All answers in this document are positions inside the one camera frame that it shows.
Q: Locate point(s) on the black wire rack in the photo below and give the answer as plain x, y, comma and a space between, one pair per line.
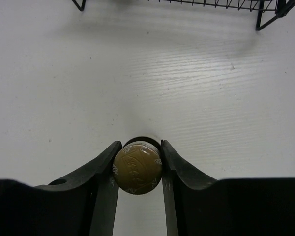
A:
175, 15

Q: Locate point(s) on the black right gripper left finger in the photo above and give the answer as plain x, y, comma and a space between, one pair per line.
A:
81, 203

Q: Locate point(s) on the small yellow bottle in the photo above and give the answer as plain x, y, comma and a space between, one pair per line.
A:
137, 167

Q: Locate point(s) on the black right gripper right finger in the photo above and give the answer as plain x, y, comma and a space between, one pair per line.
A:
199, 205

